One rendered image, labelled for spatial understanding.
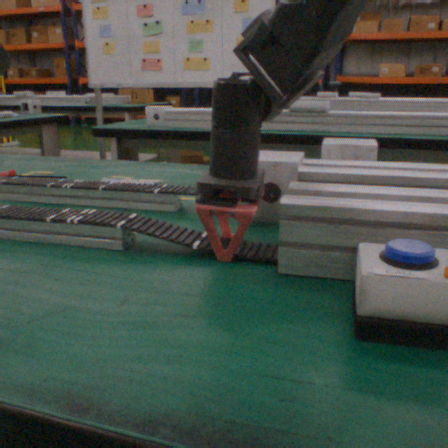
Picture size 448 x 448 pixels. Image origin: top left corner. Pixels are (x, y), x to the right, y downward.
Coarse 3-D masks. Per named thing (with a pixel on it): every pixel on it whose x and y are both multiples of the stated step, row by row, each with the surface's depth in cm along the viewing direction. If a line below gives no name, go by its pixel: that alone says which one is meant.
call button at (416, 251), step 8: (392, 240) 39; (400, 240) 39; (408, 240) 39; (416, 240) 39; (384, 248) 39; (392, 248) 38; (400, 248) 37; (408, 248) 37; (416, 248) 37; (424, 248) 37; (432, 248) 37; (392, 256) 38; (400, 256) 37; (408, 256) 37; (416, 256) 36; (424, 256) 37; (432, 256) 37
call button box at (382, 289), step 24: (360, 264) 38; (384, 264) 38; (408, 264) 37; (432, 264) 37; (360, 288) 36; (384, 288) 36; (408, 288) 35; (432, 288) 35; (360, 312) 37; (384, 312) 36; (408, 312) 36; (432, 312) 35; (360, 336) 38; (384, 336) 37; (408, 336) 36; (432, 336) 36
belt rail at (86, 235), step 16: (0, 224) 62; (16, 224) 61; (32, 224) 60; (48, 224) 60; (64, 224) 59; (80, 224) 59; (32, 240) 61; (48, 240) 60; (64, 240) 60; (80, 240) 59; (96, 240) 59; (112, 240) 58; (128, 240) 59
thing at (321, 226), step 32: (288, 192) 55; (320, 192) 54; (352, 192) 53; (384, 192) 52; (416, 192) 52; (288, 224) 49; (320, 224) 48; (352, 224) 48; (384, 224) 47; (416, 224) 46; (288, 256) 50; (320, 256) 49; (352, 256) 48
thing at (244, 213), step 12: (216, 192) 52; (204, 204) 51; (216, 204) 50; (228, 204) 50; (204, 216) 51; (228, 216) 52; (240, 216) 50; (252, 216) 50; (240, 228) 51; (216, 240) 53; (240, 240) 53; (216, 252) 54; (228, 252) 54
